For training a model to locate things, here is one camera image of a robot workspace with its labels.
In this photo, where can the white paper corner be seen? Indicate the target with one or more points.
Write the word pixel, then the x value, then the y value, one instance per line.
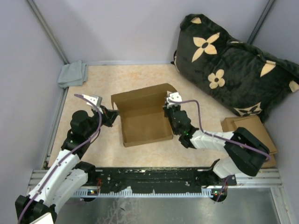
pixel 44 219

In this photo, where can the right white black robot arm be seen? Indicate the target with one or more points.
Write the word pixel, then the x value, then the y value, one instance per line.
pixel 246 153

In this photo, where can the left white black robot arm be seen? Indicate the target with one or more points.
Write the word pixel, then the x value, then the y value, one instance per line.
pixel 68 173

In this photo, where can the grey folded cloth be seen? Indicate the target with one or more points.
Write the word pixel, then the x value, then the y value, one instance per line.
pixel 74 74

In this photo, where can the black plush flower-pattern bag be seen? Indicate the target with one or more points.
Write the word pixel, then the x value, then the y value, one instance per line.
pixel 241 77

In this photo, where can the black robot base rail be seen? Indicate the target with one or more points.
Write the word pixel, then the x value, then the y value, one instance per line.
pixel 154 179

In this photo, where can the large flat folded cardboard box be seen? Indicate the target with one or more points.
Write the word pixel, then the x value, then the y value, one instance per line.
pixel 227 126

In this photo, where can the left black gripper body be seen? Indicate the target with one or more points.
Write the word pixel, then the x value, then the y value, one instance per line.
pixel 104 120

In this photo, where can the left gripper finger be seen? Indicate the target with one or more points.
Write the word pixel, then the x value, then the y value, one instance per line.
pixel 111 117
pixel 111 111

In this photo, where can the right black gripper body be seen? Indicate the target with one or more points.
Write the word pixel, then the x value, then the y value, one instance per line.
pixel 173 109

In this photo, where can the aluminium frame rail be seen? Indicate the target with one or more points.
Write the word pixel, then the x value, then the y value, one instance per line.
pixel 265 178

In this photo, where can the brown cardboard box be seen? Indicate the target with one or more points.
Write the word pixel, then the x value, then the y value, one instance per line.
pixel 142 115

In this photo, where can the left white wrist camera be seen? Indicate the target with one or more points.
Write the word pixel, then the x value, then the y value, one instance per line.
pixel 93 101

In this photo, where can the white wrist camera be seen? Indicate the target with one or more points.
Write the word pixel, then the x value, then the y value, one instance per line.
pixel 173 99
pixel 93 101

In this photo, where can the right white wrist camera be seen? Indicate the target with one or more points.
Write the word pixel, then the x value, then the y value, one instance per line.
pixel 173 99

